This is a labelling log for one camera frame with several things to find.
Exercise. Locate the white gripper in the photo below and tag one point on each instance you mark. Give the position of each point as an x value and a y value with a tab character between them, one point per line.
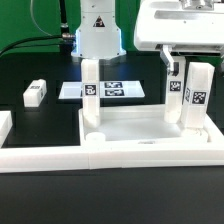
181	26

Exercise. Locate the white desk top tray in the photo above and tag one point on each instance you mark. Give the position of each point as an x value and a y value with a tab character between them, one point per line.
144	124

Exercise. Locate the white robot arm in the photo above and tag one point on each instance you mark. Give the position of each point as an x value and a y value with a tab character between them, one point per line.
99	37

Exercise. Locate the fiducial marker plate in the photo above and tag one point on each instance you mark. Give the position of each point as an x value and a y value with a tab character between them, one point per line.
108	89

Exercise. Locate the white U-shaped fence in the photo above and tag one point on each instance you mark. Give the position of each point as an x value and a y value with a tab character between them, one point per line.
102	156

